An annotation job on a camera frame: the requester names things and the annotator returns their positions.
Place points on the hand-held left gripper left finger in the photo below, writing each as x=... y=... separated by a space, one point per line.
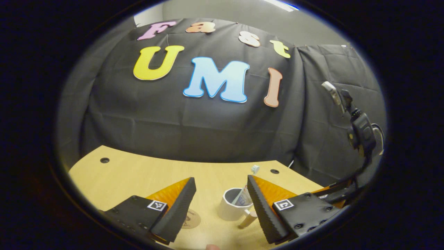
x=177 y=215

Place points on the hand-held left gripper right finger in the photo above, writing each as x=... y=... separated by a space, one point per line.
x=263 y=215

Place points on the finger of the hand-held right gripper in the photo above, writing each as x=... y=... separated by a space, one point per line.
x=341 y=192

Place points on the round brown coaster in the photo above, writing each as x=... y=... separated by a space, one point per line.
x=192 y=219

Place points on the white toothpaste tube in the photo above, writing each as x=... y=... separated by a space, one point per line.
x=245 y=197

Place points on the white cup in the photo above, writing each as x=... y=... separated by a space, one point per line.
x=230 y=210

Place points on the white toothbrush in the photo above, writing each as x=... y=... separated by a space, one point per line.
x=255 y=169

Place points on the wooden desktop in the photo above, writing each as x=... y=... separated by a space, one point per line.
x=138 y=180

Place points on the black backdrop cloth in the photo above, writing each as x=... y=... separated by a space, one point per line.
x=208 y=132

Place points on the large ceiling light panel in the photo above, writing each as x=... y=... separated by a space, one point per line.
x=281 y=5

